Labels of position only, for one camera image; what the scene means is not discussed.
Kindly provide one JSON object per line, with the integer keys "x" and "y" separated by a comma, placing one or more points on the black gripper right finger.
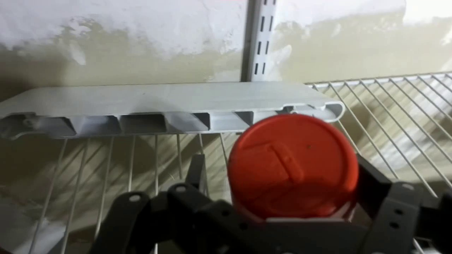
{"x": 410, "y": 219}

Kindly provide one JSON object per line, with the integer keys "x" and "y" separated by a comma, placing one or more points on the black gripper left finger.
{"x": 142, "y": 223}

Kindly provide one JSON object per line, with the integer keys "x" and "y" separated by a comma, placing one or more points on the orange lidded spice container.
{"x": 291, "y": 164}

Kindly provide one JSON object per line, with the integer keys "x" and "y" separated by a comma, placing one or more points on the white ribbed plastic plank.
{"x": 164, "y": 100}

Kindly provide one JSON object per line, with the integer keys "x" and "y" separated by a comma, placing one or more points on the white slotted shelf standard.
{"x": 259, "y": 37}

